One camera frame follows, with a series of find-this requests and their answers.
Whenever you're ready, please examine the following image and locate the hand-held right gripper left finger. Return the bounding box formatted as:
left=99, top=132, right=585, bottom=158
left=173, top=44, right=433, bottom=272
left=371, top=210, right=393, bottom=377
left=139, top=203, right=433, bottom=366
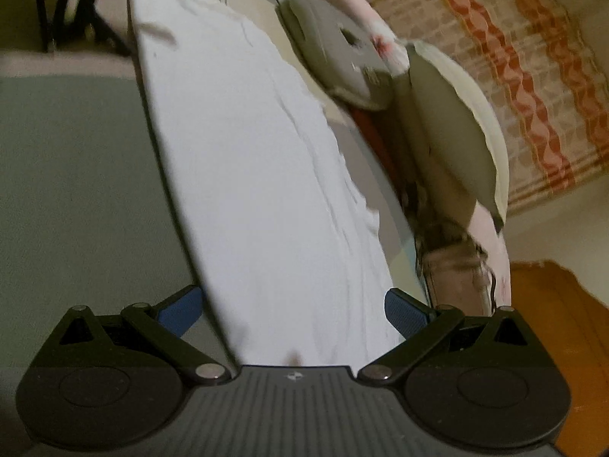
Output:
left=45, top=284, right=234, bottom=386

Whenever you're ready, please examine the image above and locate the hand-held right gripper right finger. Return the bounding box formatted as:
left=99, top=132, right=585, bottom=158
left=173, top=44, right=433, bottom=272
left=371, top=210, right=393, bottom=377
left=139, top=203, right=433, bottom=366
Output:
left=357, top=288, right=543, bottom=386

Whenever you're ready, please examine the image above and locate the white long-sleeve shirt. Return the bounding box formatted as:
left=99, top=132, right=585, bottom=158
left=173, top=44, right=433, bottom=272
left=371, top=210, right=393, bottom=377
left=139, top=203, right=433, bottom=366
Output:
left=124, top=0, right=419, bottom=367

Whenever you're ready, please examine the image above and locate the beige handbag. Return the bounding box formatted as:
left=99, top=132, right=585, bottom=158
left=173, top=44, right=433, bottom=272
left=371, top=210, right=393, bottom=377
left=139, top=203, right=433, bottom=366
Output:
left=414, top=219, right=498, bottom=317

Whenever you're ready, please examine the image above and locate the wooden headboard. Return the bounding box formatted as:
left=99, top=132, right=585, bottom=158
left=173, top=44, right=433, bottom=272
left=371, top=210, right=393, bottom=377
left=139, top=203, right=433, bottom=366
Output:
left=509, top=259, right=609, bottom=457

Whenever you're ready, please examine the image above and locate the red cloth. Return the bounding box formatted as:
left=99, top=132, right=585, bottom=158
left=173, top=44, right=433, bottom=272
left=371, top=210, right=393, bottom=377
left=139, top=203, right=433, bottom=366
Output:
left=349, top=102, right=410, bottom=201

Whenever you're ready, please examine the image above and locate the cream pillow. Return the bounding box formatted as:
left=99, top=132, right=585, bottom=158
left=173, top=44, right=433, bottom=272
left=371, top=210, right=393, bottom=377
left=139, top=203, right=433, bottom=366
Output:
left=400, top=40, right=511, bottom=234

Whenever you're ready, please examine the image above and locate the patterned curtain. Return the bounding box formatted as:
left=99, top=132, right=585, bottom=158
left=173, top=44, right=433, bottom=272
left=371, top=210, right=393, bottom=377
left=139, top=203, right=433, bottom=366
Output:
left=328, top=0, right=609, bottom=215

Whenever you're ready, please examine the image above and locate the grey donut cushion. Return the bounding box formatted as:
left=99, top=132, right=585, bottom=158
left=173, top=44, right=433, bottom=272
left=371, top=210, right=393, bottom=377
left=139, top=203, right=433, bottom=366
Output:
left=276, top=0, right=398, bottom=112

